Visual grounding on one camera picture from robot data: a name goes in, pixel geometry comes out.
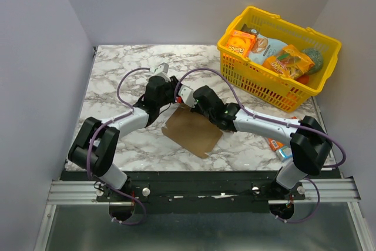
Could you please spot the green steel scouring pad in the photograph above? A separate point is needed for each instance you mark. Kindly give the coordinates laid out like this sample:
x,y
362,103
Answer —
x,y
317,59

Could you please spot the orange small box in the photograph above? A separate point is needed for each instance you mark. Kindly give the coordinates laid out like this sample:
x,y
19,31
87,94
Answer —
x,y
274,145

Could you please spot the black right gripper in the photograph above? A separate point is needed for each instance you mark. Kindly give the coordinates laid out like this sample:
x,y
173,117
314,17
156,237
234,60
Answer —
x,y
195,107

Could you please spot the brown cardboard box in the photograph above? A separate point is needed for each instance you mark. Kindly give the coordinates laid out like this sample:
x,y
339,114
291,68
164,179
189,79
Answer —
x,y
192,132

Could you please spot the orange snack box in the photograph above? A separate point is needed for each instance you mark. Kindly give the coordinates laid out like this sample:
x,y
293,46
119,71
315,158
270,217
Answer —
x,y
241,42

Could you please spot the orange round item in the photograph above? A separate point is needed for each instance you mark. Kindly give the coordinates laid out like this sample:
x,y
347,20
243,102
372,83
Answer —
x,y
304,79

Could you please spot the aluminium rail frame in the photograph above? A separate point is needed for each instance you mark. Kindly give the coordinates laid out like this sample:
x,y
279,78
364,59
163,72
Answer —
x,y
81,193

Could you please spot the yellow plastic basket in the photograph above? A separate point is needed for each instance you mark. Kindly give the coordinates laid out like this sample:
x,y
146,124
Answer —
x,y
283,93

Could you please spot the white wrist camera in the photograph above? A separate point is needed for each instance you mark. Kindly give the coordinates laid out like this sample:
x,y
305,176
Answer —
x,y
161,71
185,96

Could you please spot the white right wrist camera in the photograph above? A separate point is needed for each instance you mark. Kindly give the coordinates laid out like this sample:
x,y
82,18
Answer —
x,y
185,96

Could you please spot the light blue snack bag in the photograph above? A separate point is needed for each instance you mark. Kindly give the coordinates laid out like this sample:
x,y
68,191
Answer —
x,y
264,48

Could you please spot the orange candy bag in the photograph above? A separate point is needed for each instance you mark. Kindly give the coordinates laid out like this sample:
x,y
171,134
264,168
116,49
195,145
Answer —
x,y
289,63

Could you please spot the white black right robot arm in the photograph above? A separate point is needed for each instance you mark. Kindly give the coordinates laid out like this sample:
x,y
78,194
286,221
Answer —
x,y
304,137

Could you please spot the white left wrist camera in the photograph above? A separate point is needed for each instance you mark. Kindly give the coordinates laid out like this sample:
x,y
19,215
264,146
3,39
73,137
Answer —
x,y
161,71

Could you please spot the blue white small box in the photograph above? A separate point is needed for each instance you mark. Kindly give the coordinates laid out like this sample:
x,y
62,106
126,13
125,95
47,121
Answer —
x,y
284,153

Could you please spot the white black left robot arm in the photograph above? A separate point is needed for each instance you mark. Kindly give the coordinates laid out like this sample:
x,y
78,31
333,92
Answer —
x,y
95,144

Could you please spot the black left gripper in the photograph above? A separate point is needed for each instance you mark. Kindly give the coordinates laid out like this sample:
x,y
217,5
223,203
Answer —
x,y
173,83

